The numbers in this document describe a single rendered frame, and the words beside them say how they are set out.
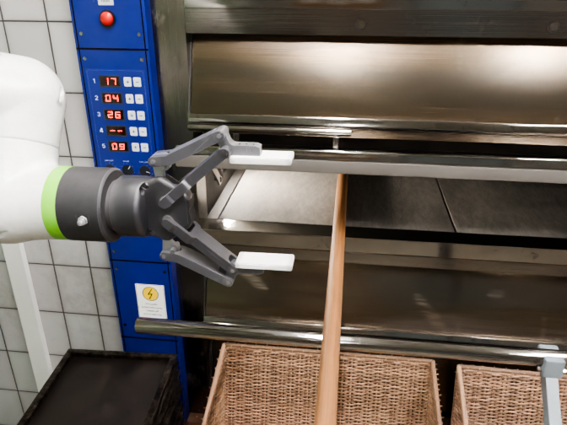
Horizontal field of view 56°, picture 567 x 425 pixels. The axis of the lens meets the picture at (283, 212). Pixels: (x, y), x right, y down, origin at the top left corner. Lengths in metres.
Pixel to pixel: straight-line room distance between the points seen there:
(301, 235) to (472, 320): 0.46
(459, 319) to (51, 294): 1.06
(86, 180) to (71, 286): 0.89
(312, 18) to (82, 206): 0.65
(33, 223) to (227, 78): 0.61
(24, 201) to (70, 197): 0.06
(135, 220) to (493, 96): 0.78
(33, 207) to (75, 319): 0.93
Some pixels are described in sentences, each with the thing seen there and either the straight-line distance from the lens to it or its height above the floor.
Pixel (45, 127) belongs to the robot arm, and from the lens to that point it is 0.73.
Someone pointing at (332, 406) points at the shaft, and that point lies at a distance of 0.79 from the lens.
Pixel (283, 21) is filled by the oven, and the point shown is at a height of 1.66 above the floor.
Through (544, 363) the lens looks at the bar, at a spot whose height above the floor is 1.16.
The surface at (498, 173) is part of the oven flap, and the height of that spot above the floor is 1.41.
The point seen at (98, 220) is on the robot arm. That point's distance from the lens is 0.65.
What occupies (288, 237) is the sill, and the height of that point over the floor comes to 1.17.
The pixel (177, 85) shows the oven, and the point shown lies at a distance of 1.20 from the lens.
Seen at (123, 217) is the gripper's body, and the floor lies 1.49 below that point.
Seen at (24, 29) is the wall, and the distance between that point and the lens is 1.33.
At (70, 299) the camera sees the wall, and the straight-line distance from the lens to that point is 1.56.
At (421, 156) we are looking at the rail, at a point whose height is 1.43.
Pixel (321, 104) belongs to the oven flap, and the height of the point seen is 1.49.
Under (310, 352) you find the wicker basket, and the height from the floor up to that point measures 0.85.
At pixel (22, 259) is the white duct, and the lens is 1.53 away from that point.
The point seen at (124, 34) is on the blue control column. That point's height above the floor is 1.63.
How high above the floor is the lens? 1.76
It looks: 25 degrees down
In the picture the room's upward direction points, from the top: straight up
